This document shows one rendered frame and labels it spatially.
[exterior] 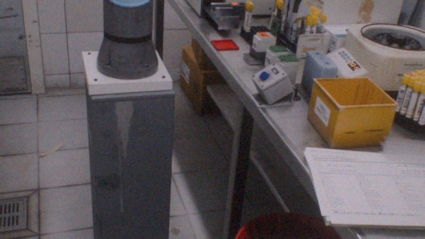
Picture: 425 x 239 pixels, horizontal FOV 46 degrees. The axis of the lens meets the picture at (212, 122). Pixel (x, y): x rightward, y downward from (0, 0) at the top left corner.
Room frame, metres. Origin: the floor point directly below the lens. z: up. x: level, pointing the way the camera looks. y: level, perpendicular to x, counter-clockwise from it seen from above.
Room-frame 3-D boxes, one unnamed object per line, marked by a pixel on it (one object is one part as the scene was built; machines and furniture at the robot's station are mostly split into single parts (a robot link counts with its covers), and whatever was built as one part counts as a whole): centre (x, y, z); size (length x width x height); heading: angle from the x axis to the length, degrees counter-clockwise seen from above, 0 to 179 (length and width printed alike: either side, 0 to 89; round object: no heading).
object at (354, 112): (0.97, -0.29, 0.93); 0.13 x 0.13 x 0.10; 15
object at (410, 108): (1.02, -0.44, 0.93); 0.02 x 0.02 x 0.11
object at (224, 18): (1.62, 0.01, 0.92); 0.21 x 0.07 x 0.05; 19
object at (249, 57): (1.34, -0.12, 0.89); 0.09 x 0.05 x 0.04; 109
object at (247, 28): (1.48, -0.13, 0.93); 0.17 x 0.09 x 0.11; 20
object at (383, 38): (1.29, -0.47, 0.97); 0.15 x 0.15 x 0.07
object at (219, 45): (1.43, -0.02, 0.88); 0.07 x 0.07 x 0.01; 19
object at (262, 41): (1.34, -0.12, 0.92); 0.05 x 0.04 x 0.06; 109
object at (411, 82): (1.04, -0.43, 0.94); 0.02 x 0.02 x 0.11
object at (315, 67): (1.14, -0.25, 0.92); 0.10 x 0.07 x 0.10; 14
